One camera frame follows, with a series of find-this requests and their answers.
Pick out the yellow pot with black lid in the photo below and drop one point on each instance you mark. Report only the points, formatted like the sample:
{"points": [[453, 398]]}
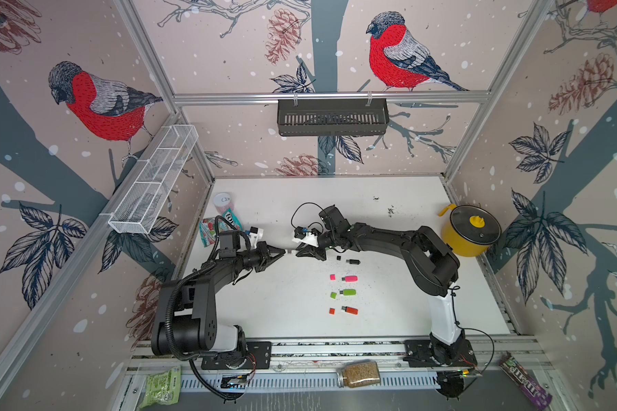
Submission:
{"points": [[469, 230]]}

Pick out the white wire mesh shelf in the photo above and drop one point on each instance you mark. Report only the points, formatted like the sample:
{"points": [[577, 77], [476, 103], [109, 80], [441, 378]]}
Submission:
{"points": [[144, 201]]}

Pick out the glass jar of seeds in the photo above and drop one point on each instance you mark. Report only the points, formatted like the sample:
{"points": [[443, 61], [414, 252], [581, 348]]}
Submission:
{"points": [[358, 374]]}

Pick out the red usb drive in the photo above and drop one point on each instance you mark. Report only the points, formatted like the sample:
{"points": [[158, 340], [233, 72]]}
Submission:
{"points": [[350, 310]]}

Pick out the green candy packet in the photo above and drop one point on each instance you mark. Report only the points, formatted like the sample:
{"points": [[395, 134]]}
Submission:
{"points": [[207, 227]]}

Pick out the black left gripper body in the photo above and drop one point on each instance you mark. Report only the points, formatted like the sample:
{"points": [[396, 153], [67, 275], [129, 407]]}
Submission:
{"points": [[253, 258]]}

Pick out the black wire basket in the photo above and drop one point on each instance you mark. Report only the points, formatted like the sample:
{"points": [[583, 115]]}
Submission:
{"points": [[332, 117]]}

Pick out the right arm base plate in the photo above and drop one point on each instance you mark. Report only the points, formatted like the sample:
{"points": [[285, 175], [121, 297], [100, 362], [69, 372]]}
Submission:
{"points": [[433, 353]]}

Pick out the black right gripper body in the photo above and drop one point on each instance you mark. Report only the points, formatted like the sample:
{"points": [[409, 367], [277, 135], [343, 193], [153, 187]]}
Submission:
{"points": [[330, 238]]}

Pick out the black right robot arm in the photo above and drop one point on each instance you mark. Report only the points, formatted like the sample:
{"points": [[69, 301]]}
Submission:
{"points": [[432, 264]]}

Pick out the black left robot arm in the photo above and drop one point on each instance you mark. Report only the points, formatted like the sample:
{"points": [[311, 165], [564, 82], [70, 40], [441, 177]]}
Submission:
{"points": [[186, 324]]}

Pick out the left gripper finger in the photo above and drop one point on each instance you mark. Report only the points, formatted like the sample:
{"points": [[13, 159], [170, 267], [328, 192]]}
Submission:
{"points": [[267, 259], [265, 248]]}

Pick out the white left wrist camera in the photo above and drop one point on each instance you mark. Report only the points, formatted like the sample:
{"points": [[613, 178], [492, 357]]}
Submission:
{"points": [[255, 235]]}

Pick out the purple candy bar wrapper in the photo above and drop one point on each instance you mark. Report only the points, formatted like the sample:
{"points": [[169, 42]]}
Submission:
{"points": [[535, 392]]}

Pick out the pink can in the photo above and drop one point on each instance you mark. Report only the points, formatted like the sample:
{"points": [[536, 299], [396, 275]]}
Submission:
{"points": [[223, 203]]}

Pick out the green snack bag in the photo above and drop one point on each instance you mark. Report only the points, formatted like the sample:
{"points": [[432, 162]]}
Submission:
{"points": [[162, 388]]}

